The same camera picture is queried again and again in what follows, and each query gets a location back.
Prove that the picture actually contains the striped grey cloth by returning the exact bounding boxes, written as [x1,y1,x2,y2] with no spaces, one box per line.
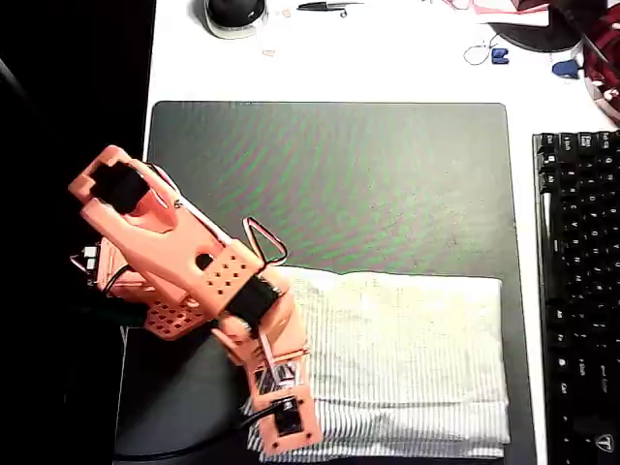
[241,265,512,461]

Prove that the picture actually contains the black desk mat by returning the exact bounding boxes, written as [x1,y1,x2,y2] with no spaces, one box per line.
[113,100,540,465]

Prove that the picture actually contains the black keyboard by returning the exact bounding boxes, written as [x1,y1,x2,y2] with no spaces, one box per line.
[531,130,620,465]

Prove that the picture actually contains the black silver computer mouse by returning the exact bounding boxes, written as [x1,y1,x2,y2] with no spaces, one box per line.
[201,0,270,41]

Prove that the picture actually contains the black thread snips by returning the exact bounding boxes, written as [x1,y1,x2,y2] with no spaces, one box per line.
[295,0,365,18]

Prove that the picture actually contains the blue plastic piece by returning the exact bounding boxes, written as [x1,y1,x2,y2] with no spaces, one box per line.
[551,58,583,81]

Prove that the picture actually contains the black round disc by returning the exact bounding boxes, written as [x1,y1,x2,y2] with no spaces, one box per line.
[488,18,590,54]

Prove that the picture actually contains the red paper sheets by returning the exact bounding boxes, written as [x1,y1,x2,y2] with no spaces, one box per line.
[435,0,551,25]

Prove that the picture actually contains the red patterned cloth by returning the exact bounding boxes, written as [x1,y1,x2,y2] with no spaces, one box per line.
[571,0,620,128]

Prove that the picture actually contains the black camera cable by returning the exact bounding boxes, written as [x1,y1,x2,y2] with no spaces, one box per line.
[113,398,297,461]

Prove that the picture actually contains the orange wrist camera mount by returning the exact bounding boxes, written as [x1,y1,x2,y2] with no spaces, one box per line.
[245,359,324,458]

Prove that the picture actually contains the red white servo wire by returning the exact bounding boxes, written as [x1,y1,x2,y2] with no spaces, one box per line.
[241,217,290,268]

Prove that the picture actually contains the thin wire loop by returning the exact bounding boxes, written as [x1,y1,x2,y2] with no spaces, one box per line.
[463,34,503,68]

